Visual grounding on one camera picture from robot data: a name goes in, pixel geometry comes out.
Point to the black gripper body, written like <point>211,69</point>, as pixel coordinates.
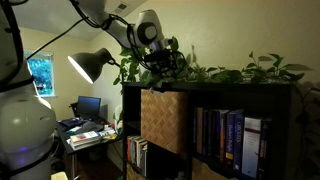
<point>165,63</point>

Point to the large woven bamboo basket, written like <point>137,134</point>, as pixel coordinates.
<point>165,120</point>

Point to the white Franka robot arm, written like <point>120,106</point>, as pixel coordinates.
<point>26,126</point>

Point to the green potted pothos plant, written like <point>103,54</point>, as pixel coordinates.
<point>130,66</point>

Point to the black cube bookshelf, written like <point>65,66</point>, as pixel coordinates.
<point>216,95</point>

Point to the white green desk ornament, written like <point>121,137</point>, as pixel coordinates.
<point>118,115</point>

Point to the tan book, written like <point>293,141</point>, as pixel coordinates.
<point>199,130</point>

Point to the ceiling air vent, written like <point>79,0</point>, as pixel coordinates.
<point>121,6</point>

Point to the dark navy book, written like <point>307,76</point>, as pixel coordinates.
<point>210,133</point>

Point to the grey desk lamp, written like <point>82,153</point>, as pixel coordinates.
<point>88,61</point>

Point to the colourful small paper items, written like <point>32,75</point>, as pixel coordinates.
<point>108,132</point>

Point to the black computer monitor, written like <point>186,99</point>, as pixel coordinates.
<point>89,107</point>

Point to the orange spine book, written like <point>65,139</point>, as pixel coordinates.
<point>222,135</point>

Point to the grey book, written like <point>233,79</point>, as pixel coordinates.
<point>135,150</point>

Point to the orange red book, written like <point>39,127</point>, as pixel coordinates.
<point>128,148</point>

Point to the blue and yellow book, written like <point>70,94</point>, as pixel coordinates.
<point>230,136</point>

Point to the blue circuits book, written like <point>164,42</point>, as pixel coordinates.
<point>238,140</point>

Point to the stack of books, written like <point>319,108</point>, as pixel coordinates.
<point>85,138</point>

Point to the dark blue cloth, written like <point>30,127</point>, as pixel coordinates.
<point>71,122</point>

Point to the dark desk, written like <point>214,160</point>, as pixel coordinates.
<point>68,146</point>

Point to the black book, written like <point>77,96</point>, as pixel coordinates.
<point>265,146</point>

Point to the pale yellow box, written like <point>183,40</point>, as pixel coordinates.
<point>59,176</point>

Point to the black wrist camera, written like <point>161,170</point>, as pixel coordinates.
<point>155,56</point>

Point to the window with white frame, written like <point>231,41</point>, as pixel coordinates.
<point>43,73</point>

